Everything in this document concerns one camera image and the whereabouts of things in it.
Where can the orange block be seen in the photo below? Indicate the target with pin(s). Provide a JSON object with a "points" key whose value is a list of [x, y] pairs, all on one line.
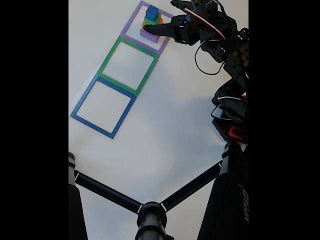
{"points": [[160, 22]]}

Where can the green cube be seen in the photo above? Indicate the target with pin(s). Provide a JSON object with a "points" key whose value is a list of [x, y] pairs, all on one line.
{"points": [[150, 21]]}

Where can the small blue cube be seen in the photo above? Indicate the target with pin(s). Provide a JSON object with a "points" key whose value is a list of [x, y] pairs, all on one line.
{"points": [[152, 11]]}

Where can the purple block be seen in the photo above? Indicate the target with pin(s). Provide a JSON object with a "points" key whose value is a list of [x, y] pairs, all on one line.
{"points": [[150, 37]]}

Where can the red black table clamp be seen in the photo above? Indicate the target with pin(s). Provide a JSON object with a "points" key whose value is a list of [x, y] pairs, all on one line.
{"points": [[236, 133]]}

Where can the purple square frame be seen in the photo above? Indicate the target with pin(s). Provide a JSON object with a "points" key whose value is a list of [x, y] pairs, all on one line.
{"points": [[130, 23]]}

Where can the green square frame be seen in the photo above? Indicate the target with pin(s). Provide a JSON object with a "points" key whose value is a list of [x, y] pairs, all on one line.
{"points": [[107, 57]]}

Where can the blue square frame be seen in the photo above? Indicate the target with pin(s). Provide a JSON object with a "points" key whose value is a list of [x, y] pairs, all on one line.
{"points": [[82, 100]]}

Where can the black camera tripod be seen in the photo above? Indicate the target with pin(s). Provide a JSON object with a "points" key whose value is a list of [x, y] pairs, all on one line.
{"points": [[225, 200]]}

